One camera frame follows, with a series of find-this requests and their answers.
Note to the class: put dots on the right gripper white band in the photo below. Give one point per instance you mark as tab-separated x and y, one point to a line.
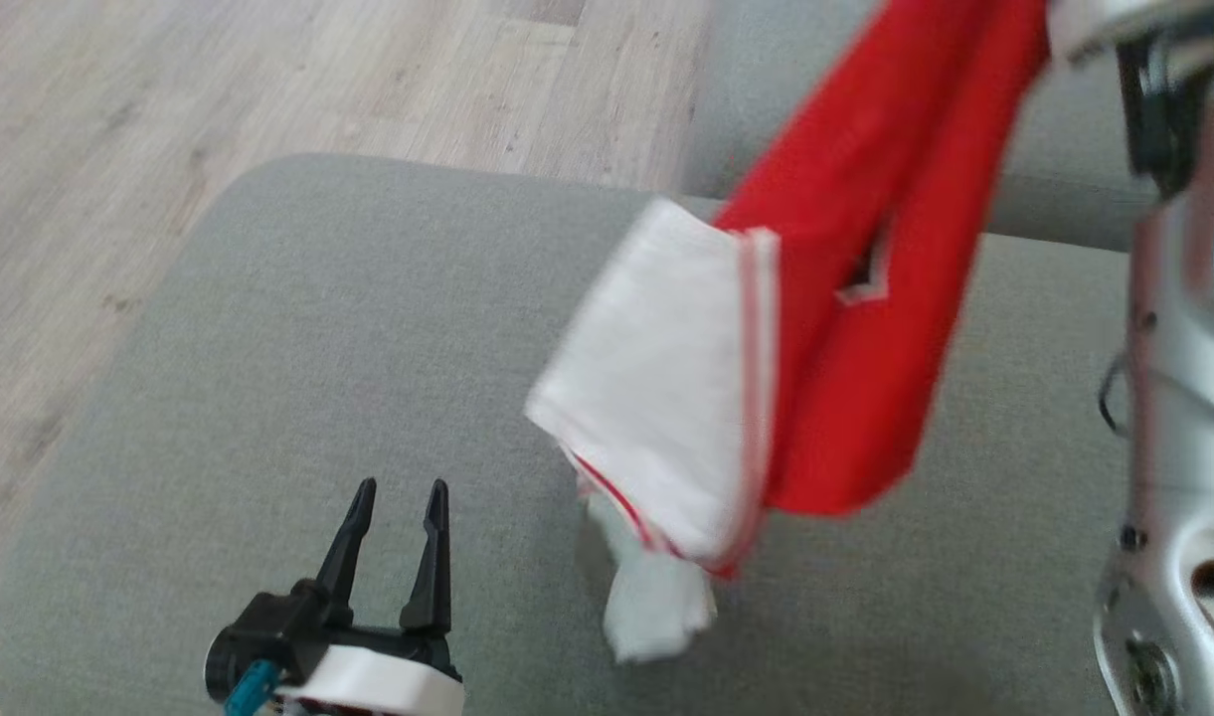
1114	20

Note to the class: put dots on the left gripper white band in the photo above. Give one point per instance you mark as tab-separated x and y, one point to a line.
388	681

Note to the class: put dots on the red jersey with white sleeves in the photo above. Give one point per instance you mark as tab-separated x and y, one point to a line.
865	298

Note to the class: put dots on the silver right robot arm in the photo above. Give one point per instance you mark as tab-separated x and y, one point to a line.
1183	447

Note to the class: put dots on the large grey sofa seat cushion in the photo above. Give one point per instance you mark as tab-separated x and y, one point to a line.
318	348

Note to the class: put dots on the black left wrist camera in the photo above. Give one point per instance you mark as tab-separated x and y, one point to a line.
259	631

